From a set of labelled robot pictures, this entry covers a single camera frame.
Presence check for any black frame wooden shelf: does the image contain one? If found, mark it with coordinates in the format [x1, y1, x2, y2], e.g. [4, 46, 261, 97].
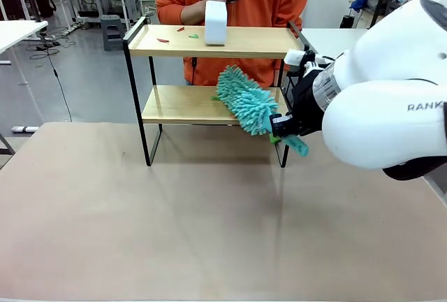
[122, 16, 311, 168]

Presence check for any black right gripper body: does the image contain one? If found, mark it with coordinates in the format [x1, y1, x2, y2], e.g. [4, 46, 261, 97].
[288, 68, 326, 138]

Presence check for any person's right forearm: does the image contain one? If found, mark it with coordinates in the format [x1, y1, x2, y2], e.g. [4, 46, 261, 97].
[170, 0, 207, 25]

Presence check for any white rectangular container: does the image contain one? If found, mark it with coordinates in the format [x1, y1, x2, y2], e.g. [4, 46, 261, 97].
[204, 0, 228, 46]

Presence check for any white floor power strip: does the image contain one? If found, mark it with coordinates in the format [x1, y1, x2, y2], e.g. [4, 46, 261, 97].
[10, 125, 40, 134]

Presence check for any teal microfiber duster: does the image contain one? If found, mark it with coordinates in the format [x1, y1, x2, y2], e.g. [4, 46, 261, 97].
[215, 64, 311, 157]

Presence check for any white table behind shelf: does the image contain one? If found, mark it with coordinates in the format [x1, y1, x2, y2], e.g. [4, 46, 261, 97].
[299, 27, 370, 60]

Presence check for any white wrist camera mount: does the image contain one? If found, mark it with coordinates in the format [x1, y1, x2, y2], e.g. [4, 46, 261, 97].
[284, 49, 337, 71]

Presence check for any grey plastic step stool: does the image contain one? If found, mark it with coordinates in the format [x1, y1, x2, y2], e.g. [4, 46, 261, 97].
[100, 14, 124, 52]

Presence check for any white side table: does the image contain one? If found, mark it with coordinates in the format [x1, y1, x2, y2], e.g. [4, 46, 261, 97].
[0, 20, 49, 86]

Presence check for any black floor cable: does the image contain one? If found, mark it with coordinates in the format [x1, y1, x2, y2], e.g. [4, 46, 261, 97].
[29, 29, 73, 122]

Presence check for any black backpack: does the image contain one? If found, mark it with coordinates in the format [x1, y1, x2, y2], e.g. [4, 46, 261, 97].
[34, 0, 57, 18]

